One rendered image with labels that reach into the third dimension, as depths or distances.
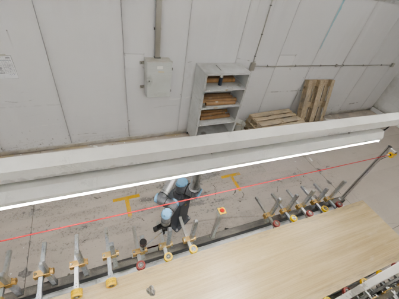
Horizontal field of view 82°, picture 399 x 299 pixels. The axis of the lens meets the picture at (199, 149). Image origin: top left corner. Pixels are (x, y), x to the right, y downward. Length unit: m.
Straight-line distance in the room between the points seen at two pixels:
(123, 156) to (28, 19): 3.10
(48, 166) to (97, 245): 2.65
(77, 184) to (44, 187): 0.10
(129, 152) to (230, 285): 1.75
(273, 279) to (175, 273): 0.90
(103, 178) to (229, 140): 0.53
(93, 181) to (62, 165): 0.12
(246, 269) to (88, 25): 3.49
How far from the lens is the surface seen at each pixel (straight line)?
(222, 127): 5.19
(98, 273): 2.57
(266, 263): 2.56
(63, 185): 0.95
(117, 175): 0.93
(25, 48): 3.94
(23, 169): 0.91
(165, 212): 2.12
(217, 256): 2.42
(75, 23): 3.77
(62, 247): 3.58
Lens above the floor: 3.07
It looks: 41 degrees down
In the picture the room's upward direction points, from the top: 12 degrees clockwise
